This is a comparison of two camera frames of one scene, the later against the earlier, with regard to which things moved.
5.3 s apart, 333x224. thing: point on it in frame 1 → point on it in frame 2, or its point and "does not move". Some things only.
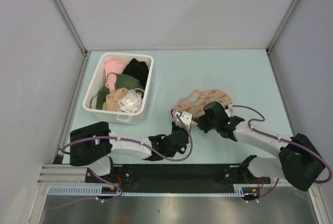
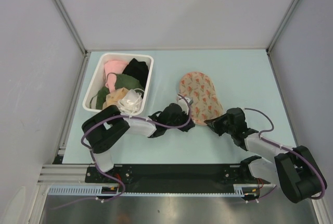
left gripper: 174,126 → 186,117
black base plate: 176,178 does not move
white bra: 130,103 does not move
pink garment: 113,67 does not move
